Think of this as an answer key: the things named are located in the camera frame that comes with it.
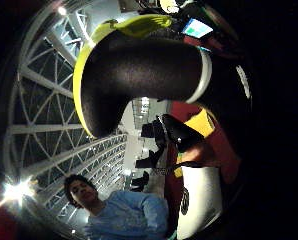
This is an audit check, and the black chair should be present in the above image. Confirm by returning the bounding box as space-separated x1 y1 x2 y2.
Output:
140 121 167 140
134 148 165 170
130 170 151 193

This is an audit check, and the lit computer screen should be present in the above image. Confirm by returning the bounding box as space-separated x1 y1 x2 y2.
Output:
182 18 214 40

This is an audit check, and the black device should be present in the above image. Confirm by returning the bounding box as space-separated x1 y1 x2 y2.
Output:
156 113 207 154

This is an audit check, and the red and yellow box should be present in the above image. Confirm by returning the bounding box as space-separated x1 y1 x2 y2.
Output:
164 101 243 188

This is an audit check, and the the person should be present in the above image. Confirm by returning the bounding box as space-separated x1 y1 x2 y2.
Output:
63 173 173 240

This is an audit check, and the bright spot lamp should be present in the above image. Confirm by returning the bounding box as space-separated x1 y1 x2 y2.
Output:
2 179 35 205

